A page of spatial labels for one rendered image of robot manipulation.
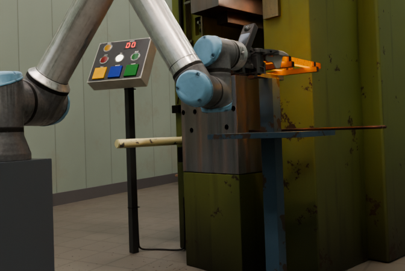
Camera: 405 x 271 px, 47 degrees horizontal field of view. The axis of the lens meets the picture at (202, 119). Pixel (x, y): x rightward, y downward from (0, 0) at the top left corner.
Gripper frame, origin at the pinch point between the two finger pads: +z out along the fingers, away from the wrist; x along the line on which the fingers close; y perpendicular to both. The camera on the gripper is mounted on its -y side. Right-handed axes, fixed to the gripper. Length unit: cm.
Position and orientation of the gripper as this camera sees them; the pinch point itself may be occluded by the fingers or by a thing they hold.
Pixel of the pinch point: (269, 56)
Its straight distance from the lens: 164.6
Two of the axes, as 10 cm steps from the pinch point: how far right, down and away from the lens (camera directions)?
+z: 6.2, 0.0, 7.8
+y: 0.3, 10.0, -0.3
